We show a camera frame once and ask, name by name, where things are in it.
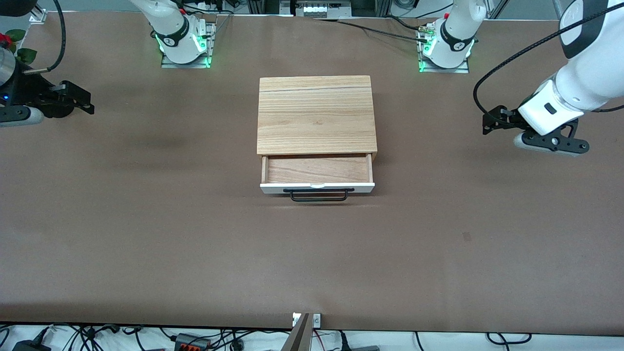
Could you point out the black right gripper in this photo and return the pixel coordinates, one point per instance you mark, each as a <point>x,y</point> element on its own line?
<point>35,96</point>

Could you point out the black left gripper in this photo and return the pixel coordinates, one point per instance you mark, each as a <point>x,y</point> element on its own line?
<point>507,119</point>

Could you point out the white-fronted wooden drawer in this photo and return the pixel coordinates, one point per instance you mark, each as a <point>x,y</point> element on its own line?
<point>317,170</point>

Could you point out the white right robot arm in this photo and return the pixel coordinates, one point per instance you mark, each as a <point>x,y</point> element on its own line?
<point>170,19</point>

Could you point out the wooden drawer cabinet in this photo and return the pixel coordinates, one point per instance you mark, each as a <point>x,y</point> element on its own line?
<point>317,117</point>

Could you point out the red rose with leaves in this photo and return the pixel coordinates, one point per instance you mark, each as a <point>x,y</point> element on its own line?
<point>22,53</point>

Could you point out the white socket strip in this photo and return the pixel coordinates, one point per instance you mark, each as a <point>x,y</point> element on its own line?
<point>314,9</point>

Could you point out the black power adapter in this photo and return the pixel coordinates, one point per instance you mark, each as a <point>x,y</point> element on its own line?
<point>31,345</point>

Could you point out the black box with orange connectors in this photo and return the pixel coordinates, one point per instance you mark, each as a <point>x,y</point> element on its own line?
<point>192,342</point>

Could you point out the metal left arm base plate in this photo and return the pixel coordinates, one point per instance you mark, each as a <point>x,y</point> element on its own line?
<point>456,69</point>

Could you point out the aluminium frame corner profile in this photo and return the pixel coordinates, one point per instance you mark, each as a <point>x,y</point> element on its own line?
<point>558,7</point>
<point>38,14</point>

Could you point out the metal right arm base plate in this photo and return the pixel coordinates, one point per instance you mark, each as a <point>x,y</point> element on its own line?
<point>207,48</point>

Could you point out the white table edge bracket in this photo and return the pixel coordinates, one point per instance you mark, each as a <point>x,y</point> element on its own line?
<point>317,320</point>

